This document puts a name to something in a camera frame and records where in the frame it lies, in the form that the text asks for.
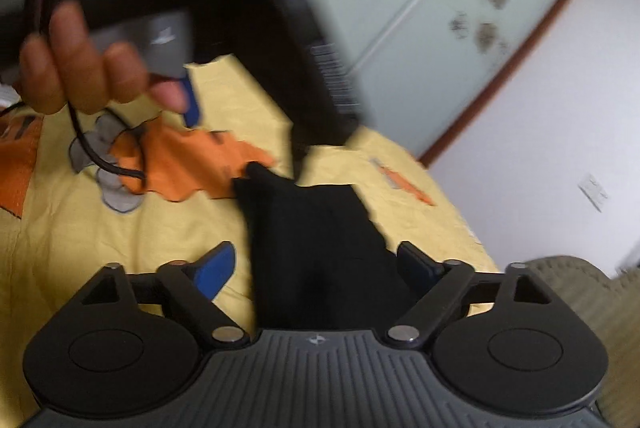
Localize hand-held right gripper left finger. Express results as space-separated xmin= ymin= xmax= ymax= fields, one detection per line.
xmin=80 ymin=242 xmax=251 ymax=350

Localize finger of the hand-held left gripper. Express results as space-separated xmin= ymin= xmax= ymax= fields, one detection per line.
xmin=179 ymin=71 xmax=205 ymax=128

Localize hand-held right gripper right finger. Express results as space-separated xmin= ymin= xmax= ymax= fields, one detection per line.
xmin=385 ymin=242 xmax=556 ymax=349

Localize black pants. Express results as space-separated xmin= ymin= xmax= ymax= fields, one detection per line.
xmin=232 ymin=161 xmax=416 ymax=331

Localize person's left hand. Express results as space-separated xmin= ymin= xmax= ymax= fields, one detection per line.
xmin=0 ymin=0 xmax=197 ymax=115

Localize yellow printed bedsheet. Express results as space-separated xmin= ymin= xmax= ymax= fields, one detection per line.
xmin=0 ymin=53 xmax=501 ymax=428

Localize frosted floral wardrobe door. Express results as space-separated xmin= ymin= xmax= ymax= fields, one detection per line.
xmin=280 ymin=0 xmax=608 ymax=166

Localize olive padded headboard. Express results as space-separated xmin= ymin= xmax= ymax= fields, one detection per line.
xmin=520 ymin=255 xmax=640 ymax=428

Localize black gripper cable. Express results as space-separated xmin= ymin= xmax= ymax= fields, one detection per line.
xmin=25 ymin=0 xmax=147 ymax=181

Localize white wall socket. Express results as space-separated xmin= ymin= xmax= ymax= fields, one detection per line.
xmin=587 ymin=185 xmax=609 ymax=212
xmin=578 ymin=173 xmax=601 ymax=200

